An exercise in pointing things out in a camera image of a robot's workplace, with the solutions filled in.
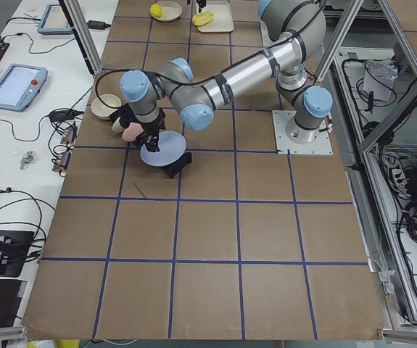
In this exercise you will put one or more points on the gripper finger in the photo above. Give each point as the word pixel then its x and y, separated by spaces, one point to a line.
pixel 201 4
pixel 153 145
pixel 142 142

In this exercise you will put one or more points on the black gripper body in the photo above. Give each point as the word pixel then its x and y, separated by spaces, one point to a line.
pixel 150 131

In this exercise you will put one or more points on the yellow bread piece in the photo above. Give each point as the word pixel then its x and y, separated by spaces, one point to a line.
pixel 203 18

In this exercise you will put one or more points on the blue plate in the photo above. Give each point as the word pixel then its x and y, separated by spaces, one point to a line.
pixel 172 145

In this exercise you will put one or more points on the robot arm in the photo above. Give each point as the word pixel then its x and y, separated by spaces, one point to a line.
pixel 296 29

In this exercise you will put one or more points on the pink plate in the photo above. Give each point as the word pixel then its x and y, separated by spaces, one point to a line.
pixel 132 132

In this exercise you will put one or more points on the cream plate in rack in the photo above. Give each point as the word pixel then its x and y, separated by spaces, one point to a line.
pixel 116 127

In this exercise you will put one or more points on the cream plate with lemon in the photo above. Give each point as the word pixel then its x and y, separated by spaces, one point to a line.
pixel 171 11

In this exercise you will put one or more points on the white tray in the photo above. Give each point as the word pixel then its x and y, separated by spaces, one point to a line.
pixel 223 20

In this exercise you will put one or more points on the black dish rack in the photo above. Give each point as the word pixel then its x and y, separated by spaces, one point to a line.
pixel 125 115

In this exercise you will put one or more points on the yellow lemon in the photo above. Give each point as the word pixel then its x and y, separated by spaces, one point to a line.
pixel 156 11

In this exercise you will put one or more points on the cream bowl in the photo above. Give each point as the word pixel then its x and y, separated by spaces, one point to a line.
pixel 103 106

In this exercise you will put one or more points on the black power adapter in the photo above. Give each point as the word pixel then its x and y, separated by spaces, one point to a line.
pixel 97 25

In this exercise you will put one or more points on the left teach pendant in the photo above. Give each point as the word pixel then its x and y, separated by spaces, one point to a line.
pixel 19 86

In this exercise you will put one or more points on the teach pendant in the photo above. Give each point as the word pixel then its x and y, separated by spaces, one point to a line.
pixel 54 21
pixel 19 86

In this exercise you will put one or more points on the aluminium frame post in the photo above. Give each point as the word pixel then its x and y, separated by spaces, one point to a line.
pixel 78 25

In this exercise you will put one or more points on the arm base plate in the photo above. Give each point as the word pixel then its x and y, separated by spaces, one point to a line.
pixel 294 140

